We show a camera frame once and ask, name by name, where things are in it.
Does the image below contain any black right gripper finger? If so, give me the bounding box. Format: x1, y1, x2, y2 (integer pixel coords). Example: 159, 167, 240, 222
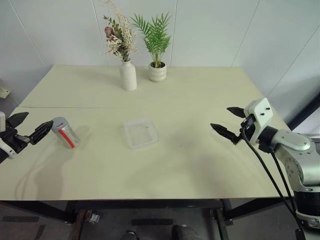
210, 123, 242, 146
225, 106, 247, 119

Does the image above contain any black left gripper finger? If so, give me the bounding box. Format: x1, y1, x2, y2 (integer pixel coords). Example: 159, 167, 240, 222
7, 112, 30, 129
29, 120, 55, 146

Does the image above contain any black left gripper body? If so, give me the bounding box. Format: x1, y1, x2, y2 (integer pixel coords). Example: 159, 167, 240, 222
0, 127, 31, 154

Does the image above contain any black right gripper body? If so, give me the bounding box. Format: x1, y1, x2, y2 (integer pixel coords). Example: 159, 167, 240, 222
239, 114, 264, 145

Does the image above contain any clear plastic tray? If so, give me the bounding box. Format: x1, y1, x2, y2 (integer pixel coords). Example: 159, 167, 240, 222
123, 117, 160, 151

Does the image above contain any white ribbed plant pot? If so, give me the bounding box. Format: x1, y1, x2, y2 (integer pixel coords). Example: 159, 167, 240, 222
148, 61, 168, 83

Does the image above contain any metal caster wheel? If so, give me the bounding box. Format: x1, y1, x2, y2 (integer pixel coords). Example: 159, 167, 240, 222
86, 214, 101, 225

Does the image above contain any white ceramic vase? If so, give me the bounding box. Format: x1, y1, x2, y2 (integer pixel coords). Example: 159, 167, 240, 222
119, 59, 138, 92

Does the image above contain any green palm plant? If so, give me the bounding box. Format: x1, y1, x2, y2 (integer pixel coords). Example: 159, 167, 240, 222
130, 11, 173, 69

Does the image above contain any dried flower bouquet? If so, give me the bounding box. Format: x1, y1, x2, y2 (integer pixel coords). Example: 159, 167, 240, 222
98, 0, 140, 63

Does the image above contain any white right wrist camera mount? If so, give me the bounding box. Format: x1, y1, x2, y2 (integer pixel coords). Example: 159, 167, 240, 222
243, 97, 275, 131

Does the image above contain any beige wall bracket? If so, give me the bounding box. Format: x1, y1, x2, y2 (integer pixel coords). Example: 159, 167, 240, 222
0, 84, 12, 99

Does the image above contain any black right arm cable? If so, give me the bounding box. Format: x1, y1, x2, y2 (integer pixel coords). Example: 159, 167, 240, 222
259, 143, 302, 226
240, 127, 301, 227

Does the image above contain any dark door frame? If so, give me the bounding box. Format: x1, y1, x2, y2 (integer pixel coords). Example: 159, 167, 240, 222
285, 91, 320, 134

